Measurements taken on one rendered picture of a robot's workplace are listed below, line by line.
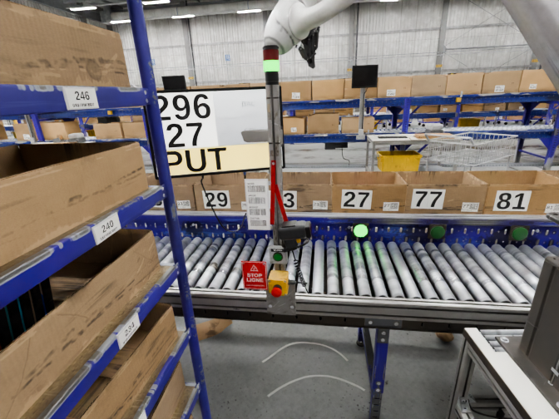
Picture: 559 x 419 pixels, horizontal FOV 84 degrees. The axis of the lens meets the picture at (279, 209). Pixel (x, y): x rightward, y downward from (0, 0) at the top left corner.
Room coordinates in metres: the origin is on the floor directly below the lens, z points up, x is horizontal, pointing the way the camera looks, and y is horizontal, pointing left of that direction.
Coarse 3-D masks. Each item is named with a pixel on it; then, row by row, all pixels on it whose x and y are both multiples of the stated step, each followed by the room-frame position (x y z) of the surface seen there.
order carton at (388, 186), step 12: (336, 180) 1.90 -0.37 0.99; (348, 180) 1.89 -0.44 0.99; (360, 180) 1.87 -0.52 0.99; (372, 180) 1.86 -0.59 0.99; (384, 180) 1.85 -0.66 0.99; (396, 180) 1.80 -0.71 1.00; (336, 192) 1.61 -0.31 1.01; (384, 192) 1.57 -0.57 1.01; (396, 192) 1.57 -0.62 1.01; (336, 204) 1.61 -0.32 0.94; (372, 204) 1.58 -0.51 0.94
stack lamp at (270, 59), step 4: (264, 52) 1.06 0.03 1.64; (268, 52) 1.05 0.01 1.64; (272, 52) 1.05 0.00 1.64; (276, 52) 1.06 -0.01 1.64; (264, 56) 1.06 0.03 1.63; (268, 56) 1.05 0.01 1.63; (272, 56) 1.05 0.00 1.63; (276, 56) 1.06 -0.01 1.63; (264, 60) 1.06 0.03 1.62; (268, 60) 1.05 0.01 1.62; (272, 60) 1.05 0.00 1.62; (276, 60) 1.06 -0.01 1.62; (264, 64) 1.07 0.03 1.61; (268, 64) 1.05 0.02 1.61; (272, 64) 1.05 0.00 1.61; (276, 64) 1.06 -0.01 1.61; (264, 68) 1.07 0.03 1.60; (268, 68) 1.05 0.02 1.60; (272, 68) 1.05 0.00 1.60; (276, 68) 1.06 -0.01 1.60
